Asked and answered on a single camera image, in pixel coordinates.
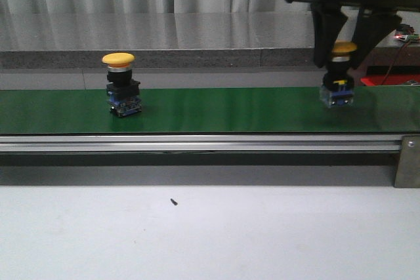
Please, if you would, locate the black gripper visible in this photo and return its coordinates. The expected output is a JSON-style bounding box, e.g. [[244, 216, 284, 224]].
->
[[285, 0, 419, 69]]

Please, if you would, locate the yellow mushroom push button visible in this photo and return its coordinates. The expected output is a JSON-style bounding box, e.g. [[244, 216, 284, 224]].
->
[[102, 52, 142, 117], [320, 41, 357, 108]]

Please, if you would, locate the small green circuit board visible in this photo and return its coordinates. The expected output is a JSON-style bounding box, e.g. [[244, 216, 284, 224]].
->
[[394, 24, 419, 43]]

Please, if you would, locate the red plastic tray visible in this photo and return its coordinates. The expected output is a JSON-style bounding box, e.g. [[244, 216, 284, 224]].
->
[[360, 74, 419, 87]]

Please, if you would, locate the green conveyor belt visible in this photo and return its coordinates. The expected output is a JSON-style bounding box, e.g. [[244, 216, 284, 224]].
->
[[1, 86, 419, 134]]

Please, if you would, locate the grey stone counter shelf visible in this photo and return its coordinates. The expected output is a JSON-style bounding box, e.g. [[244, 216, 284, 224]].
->
[[1, 11, 314, 70]]

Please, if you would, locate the red black wire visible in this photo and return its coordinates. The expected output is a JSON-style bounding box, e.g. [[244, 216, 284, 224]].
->
[[380, 39, 410, 86]]

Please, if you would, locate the steel conveyor support bracket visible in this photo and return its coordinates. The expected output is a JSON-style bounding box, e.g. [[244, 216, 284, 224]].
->
[[394, 135, 420, 188]]

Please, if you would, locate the aluminium conveyor side rail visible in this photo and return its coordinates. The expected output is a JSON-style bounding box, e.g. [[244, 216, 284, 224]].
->
[[1, 134, 403, 153]]

